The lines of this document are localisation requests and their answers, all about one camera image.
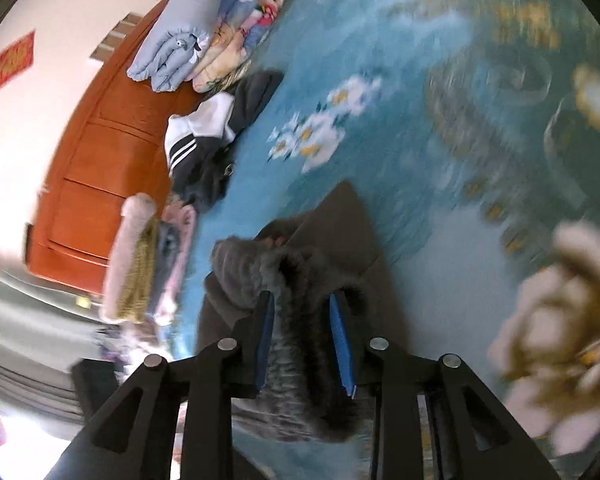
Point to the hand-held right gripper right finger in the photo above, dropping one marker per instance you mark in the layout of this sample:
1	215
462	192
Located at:
342	345

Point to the grey wall panel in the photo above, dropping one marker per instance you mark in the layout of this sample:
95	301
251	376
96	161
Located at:
129	21
115	36
101	51

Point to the dark jacket with white stripes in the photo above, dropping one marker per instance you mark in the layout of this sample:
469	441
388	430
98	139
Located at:
200	185

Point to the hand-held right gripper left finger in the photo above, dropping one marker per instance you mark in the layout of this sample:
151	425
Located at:
262	345

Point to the folded light blue quilt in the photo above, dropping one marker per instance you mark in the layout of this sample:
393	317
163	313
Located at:
180	25

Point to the red wall decoration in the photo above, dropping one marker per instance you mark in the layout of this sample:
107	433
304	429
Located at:
12	62

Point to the light pink folded garment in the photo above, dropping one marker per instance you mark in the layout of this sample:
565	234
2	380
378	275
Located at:
185	230

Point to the blue-grey folded garment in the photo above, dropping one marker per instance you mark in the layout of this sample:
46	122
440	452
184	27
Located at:
167	250

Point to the olive green knitted sweater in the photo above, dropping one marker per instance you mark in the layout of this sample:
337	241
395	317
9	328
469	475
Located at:
137	280

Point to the pink fluffy folded garment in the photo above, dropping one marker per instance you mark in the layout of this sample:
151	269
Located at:
125	250

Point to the folded floral printed blanket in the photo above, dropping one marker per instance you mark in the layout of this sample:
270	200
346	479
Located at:
230	45

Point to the grey sweatpants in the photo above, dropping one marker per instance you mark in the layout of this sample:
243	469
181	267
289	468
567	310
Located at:
300	280

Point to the wooden headboard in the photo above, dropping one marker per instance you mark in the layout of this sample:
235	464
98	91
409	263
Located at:
105	160

